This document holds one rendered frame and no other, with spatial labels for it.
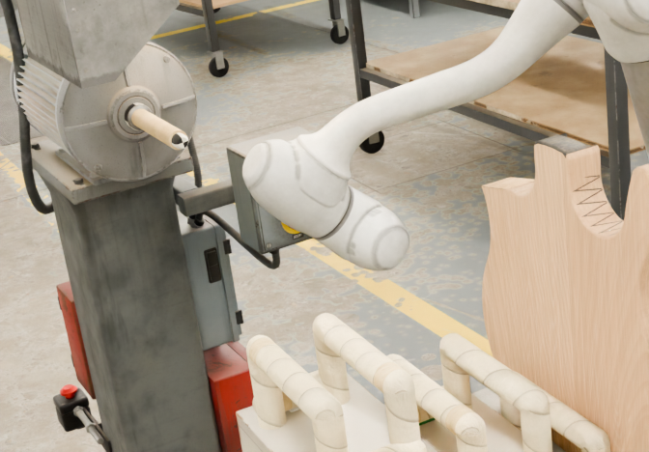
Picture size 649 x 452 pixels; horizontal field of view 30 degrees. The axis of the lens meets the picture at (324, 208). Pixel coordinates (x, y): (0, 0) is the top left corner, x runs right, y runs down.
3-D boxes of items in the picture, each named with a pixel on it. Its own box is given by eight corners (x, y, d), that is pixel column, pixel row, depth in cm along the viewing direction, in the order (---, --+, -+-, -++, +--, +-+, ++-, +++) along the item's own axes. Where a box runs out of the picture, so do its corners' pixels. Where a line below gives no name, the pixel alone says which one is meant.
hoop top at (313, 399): (244, 360, 136) (240, 335, 134) (269, 352, 137) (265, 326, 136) (321, 438, 119) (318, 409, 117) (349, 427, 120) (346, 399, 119)
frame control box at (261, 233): (193, 255, 251) (172, 137, 241) (285, 226, 259) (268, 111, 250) (241, 293, 230) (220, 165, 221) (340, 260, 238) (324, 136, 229)
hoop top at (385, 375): (309, 338, 139) (305, 313, 137) (333, 330, 140) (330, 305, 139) (394, 410, 122) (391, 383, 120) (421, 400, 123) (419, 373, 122)
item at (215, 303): (176, 329, 265) (129, 90, 245) (219, 315, 269) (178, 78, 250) (202, 354, 252) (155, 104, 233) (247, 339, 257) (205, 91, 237)
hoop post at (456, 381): (441, 412, 150) (434, 345, 147) (463, 404, 151) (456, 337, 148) (455, 423, 148) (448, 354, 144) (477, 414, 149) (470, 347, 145)
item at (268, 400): (254, 421, 138) (241, 348, 135) (279, 411, 140) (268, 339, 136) (266, 433, 136) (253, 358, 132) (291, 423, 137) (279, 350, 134)
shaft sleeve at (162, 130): (146, 105, 209) (151, 123, 210) (128, 112, 208) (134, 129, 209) (184, 127, 194) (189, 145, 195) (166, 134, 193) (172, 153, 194)
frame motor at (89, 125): (21, 153, 245) (-8, 27, 236) (146, 120, 256) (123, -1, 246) (81, 205, 211) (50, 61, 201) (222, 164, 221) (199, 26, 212)
